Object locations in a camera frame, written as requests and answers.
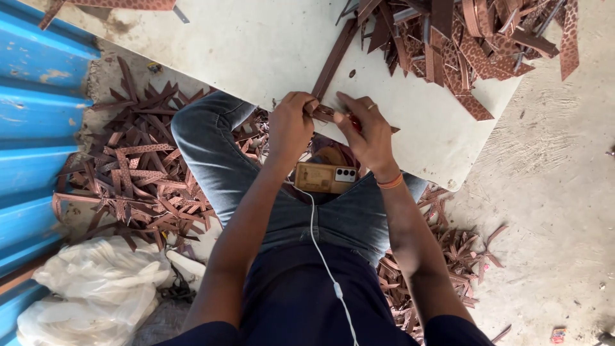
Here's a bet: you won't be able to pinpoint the person's left hand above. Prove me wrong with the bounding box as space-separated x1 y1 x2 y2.
267 91 321 167

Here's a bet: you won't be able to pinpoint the person's right hand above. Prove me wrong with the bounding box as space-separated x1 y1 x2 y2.
333 91 402 183

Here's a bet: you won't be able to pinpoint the short brown leather strip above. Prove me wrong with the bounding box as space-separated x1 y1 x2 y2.
311 104 401 135

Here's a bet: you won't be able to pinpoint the long brown leather strip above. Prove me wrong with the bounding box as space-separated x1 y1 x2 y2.
311 18 360 102

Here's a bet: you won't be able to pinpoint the orange wristband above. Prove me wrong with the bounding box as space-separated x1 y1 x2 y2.
376 172 404 190

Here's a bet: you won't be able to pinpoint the smartphone with tan case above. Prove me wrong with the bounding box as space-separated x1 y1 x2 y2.
293 161 359 195

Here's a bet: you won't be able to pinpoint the person's blue jeans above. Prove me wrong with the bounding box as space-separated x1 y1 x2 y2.
170 90 430 268

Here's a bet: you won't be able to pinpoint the heap of patterned brown strips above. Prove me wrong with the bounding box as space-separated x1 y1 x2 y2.
335 0 580 122

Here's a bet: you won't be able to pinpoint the small heap of brown offcuts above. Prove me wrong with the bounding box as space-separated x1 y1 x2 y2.
377 185 513 345

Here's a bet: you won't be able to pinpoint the large heap of brown offcuts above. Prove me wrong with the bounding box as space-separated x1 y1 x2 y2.
51 56 270 254

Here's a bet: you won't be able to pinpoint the person's dark blue shirt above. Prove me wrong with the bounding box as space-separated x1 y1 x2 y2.
153 239 496 346

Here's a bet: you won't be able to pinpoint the wide patterned brown strip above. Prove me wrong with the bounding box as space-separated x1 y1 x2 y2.
38 0 177 31

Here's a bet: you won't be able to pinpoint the white plastic bags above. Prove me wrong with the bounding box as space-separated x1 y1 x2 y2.
16 235 207 346

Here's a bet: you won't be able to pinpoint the blue corrugated metal sheet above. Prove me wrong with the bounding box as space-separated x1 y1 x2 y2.
0 0 102 346

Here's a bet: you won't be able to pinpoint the white cable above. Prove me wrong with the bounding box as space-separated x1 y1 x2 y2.
285 180 360 346

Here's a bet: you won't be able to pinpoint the black cord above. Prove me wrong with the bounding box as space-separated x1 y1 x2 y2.
159 263 198 304

